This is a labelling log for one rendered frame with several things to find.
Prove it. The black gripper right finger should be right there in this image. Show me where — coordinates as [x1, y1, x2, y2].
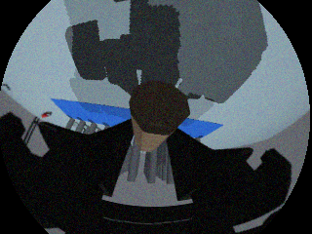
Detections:
[167, 128, 254, 202]

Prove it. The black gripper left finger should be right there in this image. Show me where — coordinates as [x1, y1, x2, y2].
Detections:
[39, 118, 134, 196]

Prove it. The blue flat strip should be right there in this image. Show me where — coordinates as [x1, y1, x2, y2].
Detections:
[51, 98, 223, 137]

